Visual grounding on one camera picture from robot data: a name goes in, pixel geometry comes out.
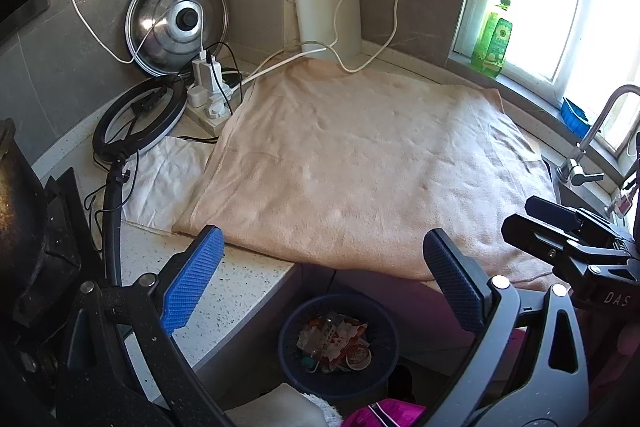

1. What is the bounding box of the blue plastic container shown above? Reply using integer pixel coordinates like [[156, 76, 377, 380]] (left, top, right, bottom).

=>
[[560, 97, 593, 138]]

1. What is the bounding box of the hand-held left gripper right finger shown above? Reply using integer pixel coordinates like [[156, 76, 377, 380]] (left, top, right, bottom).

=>
[[422, 228, 591, 427]]

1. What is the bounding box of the steel faucet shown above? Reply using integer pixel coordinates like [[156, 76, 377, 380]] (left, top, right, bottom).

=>
[[556, 84, 640, 188]]

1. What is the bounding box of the pink jacket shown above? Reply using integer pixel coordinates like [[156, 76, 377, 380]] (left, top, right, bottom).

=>
[[344, 307, 640, 427]]

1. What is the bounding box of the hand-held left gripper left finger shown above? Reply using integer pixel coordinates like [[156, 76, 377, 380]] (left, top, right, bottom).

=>
[[67, 225, 236, 427]]

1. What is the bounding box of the clear plastic bottle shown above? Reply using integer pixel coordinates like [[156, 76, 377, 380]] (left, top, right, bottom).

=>
[[298, 314, 351, 370]]

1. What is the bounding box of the white cloth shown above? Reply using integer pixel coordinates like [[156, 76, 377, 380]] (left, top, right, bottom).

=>
[[121, 136, 216, 235]]

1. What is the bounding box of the steel pot lid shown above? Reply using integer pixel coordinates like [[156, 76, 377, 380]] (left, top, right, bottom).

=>
[[125, 0, 230, 75]]

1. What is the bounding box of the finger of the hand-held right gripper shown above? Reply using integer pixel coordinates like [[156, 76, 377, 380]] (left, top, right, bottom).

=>
[[501, 212, 601, 265], [525, 196, 585, 234]]

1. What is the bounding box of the black ring light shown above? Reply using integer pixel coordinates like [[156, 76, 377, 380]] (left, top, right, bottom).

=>
[[92, 76, 188, 288]]

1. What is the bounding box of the white window frame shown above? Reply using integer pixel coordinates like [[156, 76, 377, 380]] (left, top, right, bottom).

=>
[[447, 0, 640, 158]]

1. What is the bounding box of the black wok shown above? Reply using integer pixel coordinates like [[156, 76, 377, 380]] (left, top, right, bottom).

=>
[[0, 117, 83, 333]]

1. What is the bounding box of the white power strip with chargers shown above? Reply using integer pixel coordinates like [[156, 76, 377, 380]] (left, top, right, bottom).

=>
[[187, 57, 241, 132]]

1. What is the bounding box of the dark blue trash bin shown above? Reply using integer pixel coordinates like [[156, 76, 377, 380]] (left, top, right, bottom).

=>
[[277, 293, 401, 400]]

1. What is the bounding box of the green dish soap bottle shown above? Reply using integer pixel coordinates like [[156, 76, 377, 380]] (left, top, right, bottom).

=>
[[472, 0, 514, 75]]

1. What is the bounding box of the beige towel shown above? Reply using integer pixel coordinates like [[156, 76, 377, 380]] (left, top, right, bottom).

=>
[[171, 59, 561, 293]]

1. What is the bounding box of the small orange white cup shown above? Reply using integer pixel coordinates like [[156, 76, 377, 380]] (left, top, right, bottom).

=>
[[344, 346, 372, 370]]

